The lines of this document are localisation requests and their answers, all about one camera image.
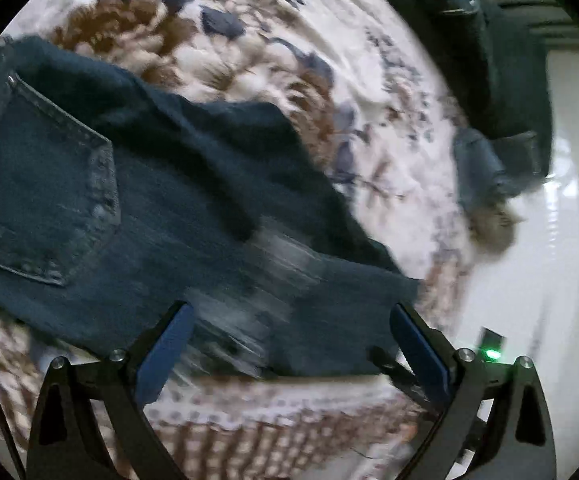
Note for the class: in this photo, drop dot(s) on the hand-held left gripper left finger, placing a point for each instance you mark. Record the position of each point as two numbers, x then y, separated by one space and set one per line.
164 355

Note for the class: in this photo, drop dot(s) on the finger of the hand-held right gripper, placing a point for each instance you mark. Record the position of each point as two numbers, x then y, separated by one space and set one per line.
387 367

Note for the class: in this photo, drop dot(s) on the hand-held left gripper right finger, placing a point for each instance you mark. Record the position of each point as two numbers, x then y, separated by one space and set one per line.
422 355

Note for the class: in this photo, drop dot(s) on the dark blue jeans pants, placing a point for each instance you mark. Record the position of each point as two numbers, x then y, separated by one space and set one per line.
169 185

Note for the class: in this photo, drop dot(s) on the white headboard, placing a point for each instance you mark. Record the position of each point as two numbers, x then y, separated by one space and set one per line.
569 260

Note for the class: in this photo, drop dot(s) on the olive folded cloth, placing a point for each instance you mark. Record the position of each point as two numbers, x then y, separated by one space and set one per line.
497 227

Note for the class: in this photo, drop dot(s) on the crumpled blue jeans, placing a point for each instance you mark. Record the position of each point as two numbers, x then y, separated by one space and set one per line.
479 170

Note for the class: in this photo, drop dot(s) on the pile of dark jeans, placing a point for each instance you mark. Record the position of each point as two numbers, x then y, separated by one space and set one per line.
499 70

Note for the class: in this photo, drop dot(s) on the floral bedspread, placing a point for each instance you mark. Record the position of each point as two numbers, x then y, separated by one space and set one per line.
319 25

